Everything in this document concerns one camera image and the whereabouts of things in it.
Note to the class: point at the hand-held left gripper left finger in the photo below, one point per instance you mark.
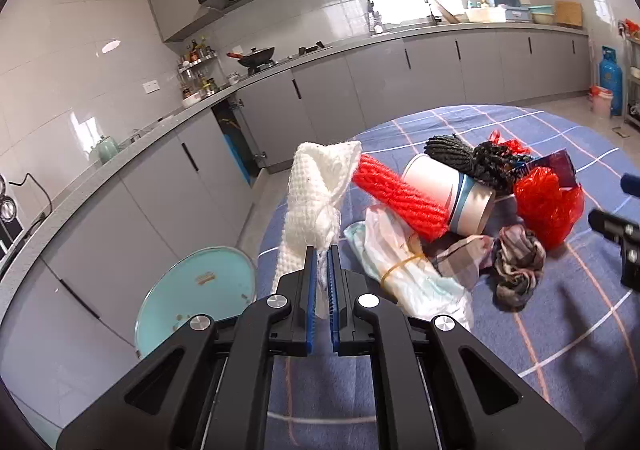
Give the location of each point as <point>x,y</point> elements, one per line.
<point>311,300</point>

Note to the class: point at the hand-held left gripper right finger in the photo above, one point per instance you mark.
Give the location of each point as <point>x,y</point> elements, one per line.
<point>334,300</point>

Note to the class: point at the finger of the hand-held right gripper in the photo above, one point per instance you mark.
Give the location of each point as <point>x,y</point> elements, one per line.
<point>631,184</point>
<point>612,227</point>

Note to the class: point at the purple foil wrapper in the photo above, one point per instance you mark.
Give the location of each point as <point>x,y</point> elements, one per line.
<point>562,167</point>

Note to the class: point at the white knitted cloth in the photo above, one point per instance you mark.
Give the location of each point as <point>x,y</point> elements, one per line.
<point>310,190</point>

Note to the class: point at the white blue paper cup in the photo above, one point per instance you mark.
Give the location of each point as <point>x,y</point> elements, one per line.
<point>440,190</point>

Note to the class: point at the flat cardboard scrap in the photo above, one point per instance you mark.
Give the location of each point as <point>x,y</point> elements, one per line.
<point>621,131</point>

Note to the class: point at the red mesh bag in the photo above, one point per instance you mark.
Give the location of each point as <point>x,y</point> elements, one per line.
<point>547,205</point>

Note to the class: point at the white plastic bag bundle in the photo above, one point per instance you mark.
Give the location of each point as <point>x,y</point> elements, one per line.
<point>400,275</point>

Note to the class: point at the pink bin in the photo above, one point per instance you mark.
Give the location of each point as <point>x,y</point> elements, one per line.
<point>601,102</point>

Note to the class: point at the metal storage shelf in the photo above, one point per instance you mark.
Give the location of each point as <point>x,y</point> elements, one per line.
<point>632,94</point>

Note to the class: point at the plaid cloth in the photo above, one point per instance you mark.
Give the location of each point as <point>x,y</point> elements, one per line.
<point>517,260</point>

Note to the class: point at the blue gas cylinder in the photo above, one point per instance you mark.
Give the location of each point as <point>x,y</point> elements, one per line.
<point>610,79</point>
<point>237,149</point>

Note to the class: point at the blue plaid tablecloth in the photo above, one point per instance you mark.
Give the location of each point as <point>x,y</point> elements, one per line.
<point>550,330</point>

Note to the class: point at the red foam net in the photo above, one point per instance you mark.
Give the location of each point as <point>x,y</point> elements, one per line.
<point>400,197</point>

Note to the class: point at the red plastic bag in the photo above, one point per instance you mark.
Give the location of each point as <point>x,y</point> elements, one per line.
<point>510,144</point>

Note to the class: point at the black knitted glove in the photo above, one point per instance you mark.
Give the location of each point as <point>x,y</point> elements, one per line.
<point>450,152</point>

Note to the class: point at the cardboard box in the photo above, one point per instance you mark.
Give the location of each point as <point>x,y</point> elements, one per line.
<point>569,14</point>

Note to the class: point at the green basin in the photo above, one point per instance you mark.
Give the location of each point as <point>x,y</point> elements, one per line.
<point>541,15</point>

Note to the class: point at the white plastic tub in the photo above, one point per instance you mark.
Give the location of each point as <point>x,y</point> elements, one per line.
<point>485,15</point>

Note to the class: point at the grey kitchen base cabinets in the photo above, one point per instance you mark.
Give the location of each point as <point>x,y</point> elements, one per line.
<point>390,79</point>

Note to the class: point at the gas stove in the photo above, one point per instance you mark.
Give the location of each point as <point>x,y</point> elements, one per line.
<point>272,63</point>

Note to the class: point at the black wok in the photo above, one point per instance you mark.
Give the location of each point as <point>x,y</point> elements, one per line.
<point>256,55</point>

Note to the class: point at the green teapot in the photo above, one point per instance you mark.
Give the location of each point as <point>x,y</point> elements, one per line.
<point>107,151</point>

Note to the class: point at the wooden cutting board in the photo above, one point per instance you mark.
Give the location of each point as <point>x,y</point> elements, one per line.
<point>445,12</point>

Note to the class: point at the metal spice rack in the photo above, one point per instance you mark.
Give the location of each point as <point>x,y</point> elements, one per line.
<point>196,64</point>

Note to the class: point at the kitchen faucet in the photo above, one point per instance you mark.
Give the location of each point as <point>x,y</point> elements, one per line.
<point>430,9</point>

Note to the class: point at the utensil holder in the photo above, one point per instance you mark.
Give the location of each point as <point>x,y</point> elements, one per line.
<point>374,19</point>

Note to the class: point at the countertop appliance with knobs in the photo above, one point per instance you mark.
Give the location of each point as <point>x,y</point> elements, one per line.
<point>7,215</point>

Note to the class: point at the wall outlet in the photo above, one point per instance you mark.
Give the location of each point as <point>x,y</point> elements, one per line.
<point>150,86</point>

